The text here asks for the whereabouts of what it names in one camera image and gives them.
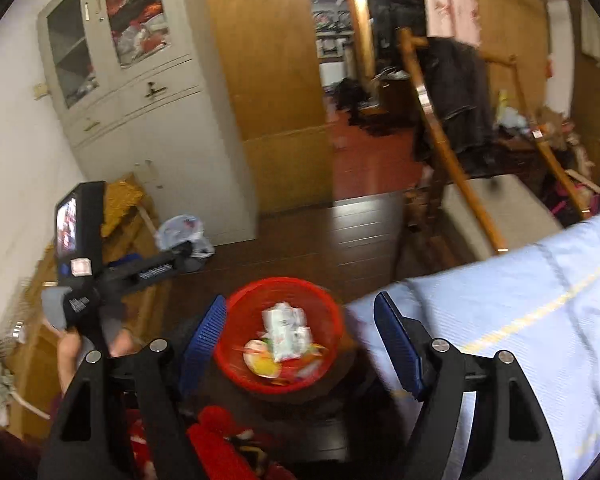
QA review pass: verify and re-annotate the white paper box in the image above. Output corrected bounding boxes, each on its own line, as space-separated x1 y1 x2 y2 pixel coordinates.
260 302 313 363

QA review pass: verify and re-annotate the beige seat cushion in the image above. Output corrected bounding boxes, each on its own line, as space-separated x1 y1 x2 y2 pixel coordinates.
440 175 563 261

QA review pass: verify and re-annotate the light blue checked tablecloth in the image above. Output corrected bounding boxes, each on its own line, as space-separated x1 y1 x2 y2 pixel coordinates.
347 192 600 480

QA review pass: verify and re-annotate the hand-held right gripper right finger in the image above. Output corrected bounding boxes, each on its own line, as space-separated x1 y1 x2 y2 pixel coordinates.
373 291 566 480

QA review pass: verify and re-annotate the bin with white bag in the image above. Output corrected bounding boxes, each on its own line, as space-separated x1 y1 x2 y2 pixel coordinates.
155 214 216 273

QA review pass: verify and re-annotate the red fleece garment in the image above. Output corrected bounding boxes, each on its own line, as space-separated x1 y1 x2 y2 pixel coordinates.
125 405 291 480

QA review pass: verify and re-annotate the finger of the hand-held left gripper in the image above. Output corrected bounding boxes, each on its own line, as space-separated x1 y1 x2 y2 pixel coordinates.
102 241 195 306

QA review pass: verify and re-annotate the person's left hand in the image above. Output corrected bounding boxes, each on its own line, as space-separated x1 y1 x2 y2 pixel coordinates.
56 327 137 397

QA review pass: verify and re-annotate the grey metal cabinet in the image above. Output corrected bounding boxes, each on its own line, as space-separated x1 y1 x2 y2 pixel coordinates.
37 0 258 246

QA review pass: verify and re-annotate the red plastic basket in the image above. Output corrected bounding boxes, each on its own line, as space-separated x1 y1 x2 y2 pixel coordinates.
214 277 345 395

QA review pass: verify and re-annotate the wooden armchair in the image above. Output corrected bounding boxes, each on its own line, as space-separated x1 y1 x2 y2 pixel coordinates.
397 27 600 256

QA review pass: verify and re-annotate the dark jacket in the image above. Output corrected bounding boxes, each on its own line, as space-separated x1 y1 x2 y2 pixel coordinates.
415 37 496 176

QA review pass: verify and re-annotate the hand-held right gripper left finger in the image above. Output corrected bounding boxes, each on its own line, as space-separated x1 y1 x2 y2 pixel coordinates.
39 294 228 480

